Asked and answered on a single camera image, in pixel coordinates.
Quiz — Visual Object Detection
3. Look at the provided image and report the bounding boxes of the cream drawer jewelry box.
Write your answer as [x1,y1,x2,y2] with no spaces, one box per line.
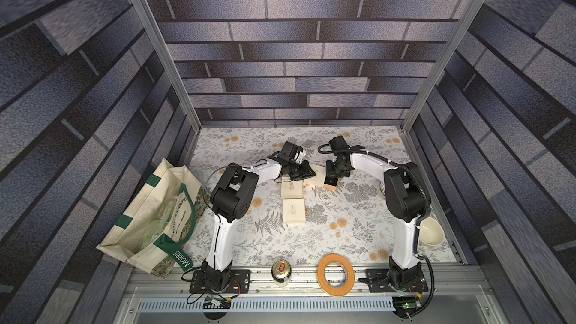
[282,198,306,224]

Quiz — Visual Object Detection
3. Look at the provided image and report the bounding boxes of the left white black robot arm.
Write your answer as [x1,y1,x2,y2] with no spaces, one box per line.
[201,145,315,287]

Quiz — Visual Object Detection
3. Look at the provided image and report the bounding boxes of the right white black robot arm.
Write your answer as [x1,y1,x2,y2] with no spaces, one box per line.
[318,136,431,290]

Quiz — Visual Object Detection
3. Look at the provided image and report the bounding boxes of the floral table cloth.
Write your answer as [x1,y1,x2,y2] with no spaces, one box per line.
[179,125,460,267]

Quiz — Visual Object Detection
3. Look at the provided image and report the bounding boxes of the metal drink can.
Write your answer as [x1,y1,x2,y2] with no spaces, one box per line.
[271,259,292,287]

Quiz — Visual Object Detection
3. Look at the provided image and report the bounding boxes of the plain cream ceramic bowl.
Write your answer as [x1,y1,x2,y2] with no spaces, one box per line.
[419,217,446,247]

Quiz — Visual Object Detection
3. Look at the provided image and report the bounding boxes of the orange tape roll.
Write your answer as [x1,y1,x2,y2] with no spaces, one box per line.
[316,253,356,298]

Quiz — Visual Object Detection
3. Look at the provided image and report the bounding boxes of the cream green tote bag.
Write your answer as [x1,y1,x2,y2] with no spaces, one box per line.
[97,160,202,278]

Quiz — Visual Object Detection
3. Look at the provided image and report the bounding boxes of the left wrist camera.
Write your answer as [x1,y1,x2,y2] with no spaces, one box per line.
[279,141,306,164]

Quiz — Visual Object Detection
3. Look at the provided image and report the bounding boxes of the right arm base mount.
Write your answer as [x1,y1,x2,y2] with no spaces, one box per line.
[359,266,429,294]

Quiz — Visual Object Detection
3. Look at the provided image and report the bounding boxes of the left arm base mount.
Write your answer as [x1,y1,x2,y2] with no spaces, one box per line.
[189,269,251,294]

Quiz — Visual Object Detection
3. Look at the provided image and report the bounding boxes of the aluminium rail frame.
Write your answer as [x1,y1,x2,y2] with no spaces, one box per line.
[111,263,508,323]

